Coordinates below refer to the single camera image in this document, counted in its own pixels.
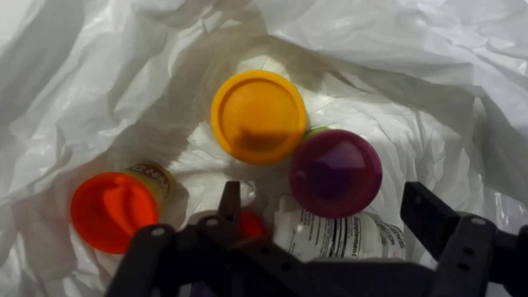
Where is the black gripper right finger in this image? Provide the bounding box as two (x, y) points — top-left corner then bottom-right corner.
(399, 179), (528, 297)

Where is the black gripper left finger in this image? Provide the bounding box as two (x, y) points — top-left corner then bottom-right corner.
(103, 179), (265, 297)

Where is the small red-lidded bottle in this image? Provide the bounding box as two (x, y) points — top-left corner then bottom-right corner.
(235, 207), (272, 240)

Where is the pink lid dough container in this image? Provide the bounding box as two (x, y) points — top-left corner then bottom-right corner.
(287, 128), (384, 219)

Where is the white plastic bag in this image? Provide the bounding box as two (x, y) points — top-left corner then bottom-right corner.
(0, 0), (528, 297)

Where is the orange lid dough container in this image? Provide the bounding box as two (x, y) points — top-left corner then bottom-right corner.
(69, 161), (173, 255)

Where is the clear labelled plastic bottle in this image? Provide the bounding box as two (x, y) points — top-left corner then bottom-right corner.
(270, 194), (409, 262)

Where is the yellow lid dough container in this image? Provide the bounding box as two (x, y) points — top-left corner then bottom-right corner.
(209, 69), (308, 166)

